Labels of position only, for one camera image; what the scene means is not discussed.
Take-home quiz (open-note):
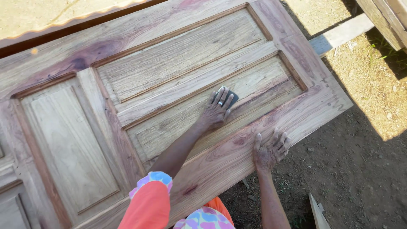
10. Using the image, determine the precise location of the person's left hand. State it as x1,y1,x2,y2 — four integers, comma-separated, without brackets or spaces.
199,87,235,131

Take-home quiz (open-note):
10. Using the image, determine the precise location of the person's right hand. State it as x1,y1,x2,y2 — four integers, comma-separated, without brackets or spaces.
253,127,291,173

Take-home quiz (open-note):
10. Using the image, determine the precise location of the dark grey sandpaper sheet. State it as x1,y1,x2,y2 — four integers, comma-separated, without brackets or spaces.
212,86,240,110

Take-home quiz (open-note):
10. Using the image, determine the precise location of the panelled wooden door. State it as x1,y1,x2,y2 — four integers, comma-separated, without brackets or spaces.
0,0,354,229

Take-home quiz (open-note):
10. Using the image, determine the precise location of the pale wooden offcut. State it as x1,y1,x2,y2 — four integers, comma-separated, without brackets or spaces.
308,192,332,229

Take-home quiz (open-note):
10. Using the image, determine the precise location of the orange garment with colourful trim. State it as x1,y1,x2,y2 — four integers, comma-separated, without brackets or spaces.
118,171,236,229

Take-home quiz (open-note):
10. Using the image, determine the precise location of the pale wooden beam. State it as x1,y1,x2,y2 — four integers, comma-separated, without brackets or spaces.
309,13,375,58

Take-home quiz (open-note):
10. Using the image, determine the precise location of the weathered wooden frame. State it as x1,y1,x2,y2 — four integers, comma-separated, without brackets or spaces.
355,0,407,52

